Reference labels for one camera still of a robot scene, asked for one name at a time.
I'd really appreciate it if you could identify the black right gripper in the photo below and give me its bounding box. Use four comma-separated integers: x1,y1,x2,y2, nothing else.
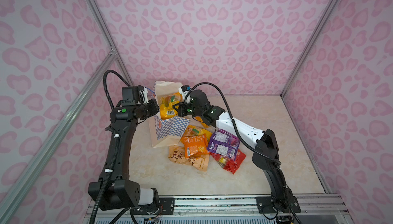
171,100,204,117

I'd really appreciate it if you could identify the yellow snack bag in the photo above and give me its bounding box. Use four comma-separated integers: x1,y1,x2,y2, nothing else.
159,93,182,120

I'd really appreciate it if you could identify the yellow fruit candy bag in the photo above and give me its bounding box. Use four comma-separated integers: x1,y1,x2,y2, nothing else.
182,125,212,145

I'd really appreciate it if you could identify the checkered paper bag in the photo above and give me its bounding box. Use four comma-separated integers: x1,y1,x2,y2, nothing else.
148,81,190,148

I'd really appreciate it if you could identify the orange corn snack bag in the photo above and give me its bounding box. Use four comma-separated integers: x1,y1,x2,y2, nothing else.
180,135,209,158

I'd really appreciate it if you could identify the tan paper snack bag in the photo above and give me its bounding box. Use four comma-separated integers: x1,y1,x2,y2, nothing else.
168,145,209,172

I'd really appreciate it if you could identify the purple white snack bag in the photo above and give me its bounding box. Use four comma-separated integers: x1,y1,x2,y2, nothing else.
207,129,240,161

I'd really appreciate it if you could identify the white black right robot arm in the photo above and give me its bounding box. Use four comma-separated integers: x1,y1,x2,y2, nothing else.
174,85,301,215

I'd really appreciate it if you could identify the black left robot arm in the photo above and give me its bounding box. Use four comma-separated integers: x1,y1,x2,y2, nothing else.
88,99,160,211

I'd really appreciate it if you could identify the yellow candy bag far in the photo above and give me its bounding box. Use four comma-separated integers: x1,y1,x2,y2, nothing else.
193,117,210,128

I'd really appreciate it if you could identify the red fruit candy bag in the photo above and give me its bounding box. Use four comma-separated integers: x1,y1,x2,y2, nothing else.
210,149,246,174

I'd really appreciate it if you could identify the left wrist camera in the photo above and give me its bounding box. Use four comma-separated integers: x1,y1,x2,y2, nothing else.
121,85,148,106

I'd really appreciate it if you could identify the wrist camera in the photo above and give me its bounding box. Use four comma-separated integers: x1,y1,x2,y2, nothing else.
179,85,191,101
121,85,148,106

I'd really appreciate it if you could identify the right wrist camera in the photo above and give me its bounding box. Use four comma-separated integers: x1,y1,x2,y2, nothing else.
179,85,191,101

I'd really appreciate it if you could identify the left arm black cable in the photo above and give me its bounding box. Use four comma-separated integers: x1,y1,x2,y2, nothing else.
88,69,131,224

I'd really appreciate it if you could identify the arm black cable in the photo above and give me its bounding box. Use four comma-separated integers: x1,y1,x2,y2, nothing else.
184,82,303,224
88,69,131,224

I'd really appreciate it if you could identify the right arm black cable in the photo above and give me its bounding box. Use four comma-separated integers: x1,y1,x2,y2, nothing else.
184,82,303,224

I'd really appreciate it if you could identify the aluminium frame post left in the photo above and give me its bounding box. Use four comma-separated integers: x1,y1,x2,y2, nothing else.
86,0,133,84

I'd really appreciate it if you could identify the aluminium frame post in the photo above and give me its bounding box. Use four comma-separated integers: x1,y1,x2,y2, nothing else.
280,0,341,99
86,0,133,84

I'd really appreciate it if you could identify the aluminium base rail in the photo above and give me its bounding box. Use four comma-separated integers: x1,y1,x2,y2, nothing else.
117,194,353,224

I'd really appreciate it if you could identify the aluminium diagonal frame bar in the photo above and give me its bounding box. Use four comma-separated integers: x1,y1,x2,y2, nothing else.
1,52,118,224

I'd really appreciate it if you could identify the aluminium frame post right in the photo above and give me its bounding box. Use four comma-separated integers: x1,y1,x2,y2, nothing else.
280,0,341,99

